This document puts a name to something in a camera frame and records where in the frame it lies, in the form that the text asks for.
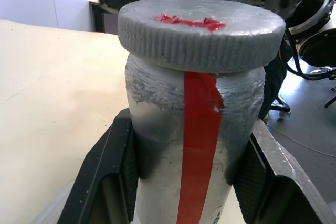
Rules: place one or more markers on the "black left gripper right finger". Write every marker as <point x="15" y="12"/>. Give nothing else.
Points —
<point x="278" y="182"/>

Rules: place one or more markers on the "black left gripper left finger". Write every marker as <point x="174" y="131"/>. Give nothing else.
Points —
<point x="105" y="171"/>

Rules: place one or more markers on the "grey jar with red tape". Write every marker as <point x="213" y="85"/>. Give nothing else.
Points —
<point x="162" y="155"/>

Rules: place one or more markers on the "grey ribbed jar lid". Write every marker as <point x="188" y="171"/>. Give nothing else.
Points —
<point x="199" y="43"/>

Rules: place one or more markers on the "dark background desk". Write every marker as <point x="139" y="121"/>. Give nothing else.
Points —
<point x="98" y="16"/>

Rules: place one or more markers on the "black wheeled stand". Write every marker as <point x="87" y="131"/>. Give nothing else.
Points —
<point x="274" y="85"/>

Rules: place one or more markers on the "black chair base leg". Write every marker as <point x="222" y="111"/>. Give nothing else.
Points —
<point x="331" y="98"/>

